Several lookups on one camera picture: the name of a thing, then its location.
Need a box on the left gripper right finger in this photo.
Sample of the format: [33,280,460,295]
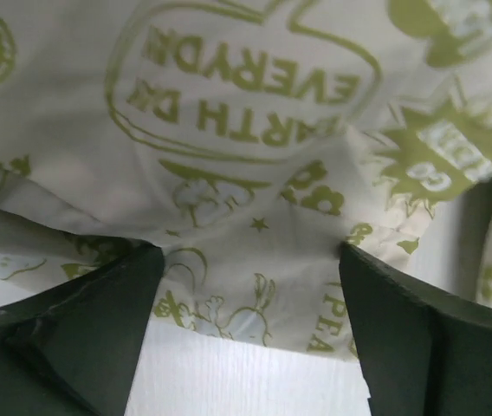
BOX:
[340,243,492,416]

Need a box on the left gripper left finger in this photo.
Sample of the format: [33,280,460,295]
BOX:
[0,245,165,415]

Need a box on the cream green printed jacket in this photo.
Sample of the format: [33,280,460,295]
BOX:
[0,1,492,361]

